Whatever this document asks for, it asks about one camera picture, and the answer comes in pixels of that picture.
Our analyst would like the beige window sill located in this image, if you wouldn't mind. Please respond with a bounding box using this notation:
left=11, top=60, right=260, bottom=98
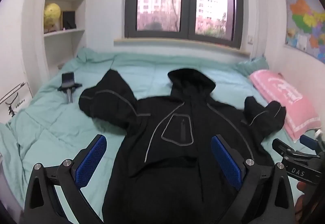
left=113, top=38, right=251, bottom=57

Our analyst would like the colourful wall map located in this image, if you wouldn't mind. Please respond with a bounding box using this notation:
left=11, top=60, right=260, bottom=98
left=284, top=0, right=325, bottom=64

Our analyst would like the person's right hand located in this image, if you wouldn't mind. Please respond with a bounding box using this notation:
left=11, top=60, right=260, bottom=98
left=295, top=181, right=310, bottom=214

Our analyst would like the yellow plush toy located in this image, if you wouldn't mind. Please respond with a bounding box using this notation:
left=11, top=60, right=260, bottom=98
left=44, top=3, right=61, bottom=34

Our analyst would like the white wall shelf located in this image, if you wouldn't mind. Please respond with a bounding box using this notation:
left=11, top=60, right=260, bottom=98
left=42, top=0, right=92, bottom=82

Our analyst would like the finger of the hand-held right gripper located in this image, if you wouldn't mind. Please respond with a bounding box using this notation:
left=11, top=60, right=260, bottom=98
left=272, top=138, right=321, bottom=163
left=299, top=135, right=325, bottom=155

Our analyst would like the black hooded jacket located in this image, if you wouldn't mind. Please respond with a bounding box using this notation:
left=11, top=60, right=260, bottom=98
left=78, top=68, right=287, bottom=224

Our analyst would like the black box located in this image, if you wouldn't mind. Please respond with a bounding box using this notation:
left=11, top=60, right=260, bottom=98
left=62, top=11, right=77, bottom=29

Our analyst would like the pink pillow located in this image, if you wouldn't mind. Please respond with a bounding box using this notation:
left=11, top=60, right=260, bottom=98
left=248, top=70, right=322, bottom=142

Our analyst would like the green pillow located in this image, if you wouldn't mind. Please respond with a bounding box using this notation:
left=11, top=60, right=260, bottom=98
left=236, top=56, right=270, bottom=77

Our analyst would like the black phone stand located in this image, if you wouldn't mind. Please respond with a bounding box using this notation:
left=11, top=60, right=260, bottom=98
left=57, top=72, right=83, bottom=104

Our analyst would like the mint green quilt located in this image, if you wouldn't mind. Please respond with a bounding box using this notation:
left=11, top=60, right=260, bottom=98
left=0, top=48, right=318, bottom=222

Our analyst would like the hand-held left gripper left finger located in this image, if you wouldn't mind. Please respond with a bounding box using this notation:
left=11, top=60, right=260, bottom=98
left=24, top=134, right=107, bottom=224

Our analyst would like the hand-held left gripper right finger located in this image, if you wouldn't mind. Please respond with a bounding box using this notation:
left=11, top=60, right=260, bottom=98
left=211, top=134, right=296, bottom=224

